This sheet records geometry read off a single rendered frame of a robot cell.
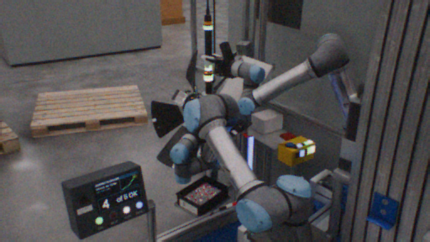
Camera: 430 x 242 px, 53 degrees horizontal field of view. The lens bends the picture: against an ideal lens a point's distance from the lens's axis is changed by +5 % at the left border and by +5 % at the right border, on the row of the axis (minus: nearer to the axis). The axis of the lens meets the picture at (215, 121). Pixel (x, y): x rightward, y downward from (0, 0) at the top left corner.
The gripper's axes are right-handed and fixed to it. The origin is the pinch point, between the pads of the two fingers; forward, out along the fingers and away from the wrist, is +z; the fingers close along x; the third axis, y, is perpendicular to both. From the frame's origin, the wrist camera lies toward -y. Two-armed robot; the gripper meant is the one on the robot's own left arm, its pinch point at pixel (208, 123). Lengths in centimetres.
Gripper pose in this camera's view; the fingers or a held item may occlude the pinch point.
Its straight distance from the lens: 205.0
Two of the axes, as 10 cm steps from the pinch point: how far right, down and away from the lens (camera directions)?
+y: -9.5, -0.4, 3.2
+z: 3.1, -4.0, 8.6
